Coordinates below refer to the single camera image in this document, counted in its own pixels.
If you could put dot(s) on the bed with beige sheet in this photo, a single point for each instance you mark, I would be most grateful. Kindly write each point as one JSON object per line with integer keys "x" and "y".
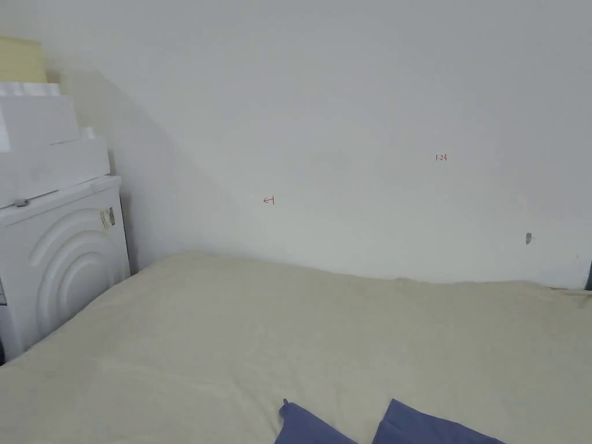
{"x": 286, "y": 333}

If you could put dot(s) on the dark blue shirt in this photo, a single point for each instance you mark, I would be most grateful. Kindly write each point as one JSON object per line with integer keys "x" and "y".
{"x": 407, "y": 428}

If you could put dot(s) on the white washing machine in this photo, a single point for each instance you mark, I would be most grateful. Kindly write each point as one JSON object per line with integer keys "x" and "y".
{"x": 60, "y": 259}

